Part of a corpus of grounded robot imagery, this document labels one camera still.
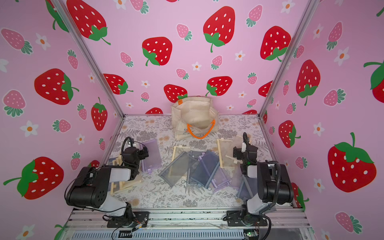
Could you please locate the cream canvas tote bag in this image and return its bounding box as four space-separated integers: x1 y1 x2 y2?
171 97 219 141

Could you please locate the purple mesh pouch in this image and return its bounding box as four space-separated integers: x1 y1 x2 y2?
142 139 162 174
210 167 231 193

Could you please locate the dark blue mesh pouch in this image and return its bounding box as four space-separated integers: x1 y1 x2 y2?
190 151 220 189

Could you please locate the beige mesh pouch right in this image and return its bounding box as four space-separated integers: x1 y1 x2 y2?
217 139 238 169

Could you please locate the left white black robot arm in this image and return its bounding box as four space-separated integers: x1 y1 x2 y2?
64 137 149 226

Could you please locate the beige mesh pouch centre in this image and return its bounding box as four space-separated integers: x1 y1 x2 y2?
168 146 192 178

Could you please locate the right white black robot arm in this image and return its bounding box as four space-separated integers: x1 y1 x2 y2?
233 133 294 225

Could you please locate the grey mesh pencil pouch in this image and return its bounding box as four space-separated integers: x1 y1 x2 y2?
159 151 198 188

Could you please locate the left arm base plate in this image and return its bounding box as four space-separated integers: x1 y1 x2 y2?
107 211 150 228

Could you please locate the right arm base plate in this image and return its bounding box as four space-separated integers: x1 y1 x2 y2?
223 210 268 227

